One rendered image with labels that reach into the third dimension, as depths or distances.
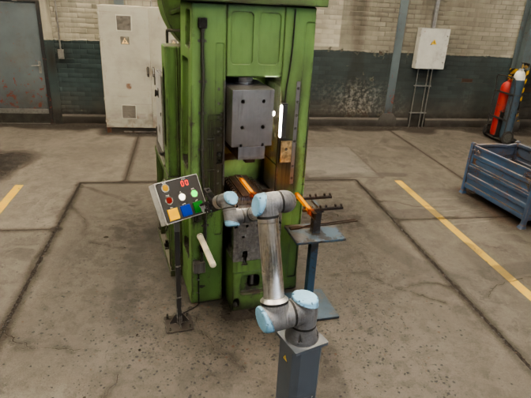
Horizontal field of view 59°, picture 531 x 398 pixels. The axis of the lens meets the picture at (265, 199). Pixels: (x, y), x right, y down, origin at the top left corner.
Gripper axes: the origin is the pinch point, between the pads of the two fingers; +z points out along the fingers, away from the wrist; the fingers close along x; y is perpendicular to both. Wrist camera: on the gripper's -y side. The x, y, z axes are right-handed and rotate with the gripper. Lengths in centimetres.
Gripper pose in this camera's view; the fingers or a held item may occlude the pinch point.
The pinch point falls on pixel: (200, 204)
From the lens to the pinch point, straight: 324.0
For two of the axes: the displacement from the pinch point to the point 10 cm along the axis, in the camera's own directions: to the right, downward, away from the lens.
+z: -6.2, 1.9, 7.6
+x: 7.2, -2.4, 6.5
